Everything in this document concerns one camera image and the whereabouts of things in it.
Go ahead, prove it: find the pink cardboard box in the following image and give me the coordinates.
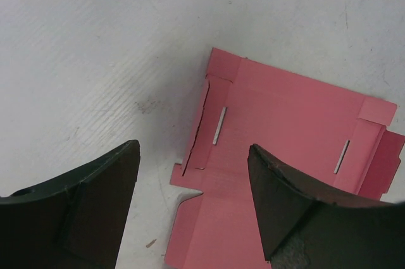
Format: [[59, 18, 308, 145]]
[[165, 48, 404, 268]]

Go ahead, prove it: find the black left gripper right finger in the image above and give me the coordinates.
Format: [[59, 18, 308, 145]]
[[248, 144, 404, 268]]

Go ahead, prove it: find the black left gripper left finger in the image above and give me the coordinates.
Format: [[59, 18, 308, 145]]
[[1, 140, 140, 268]]

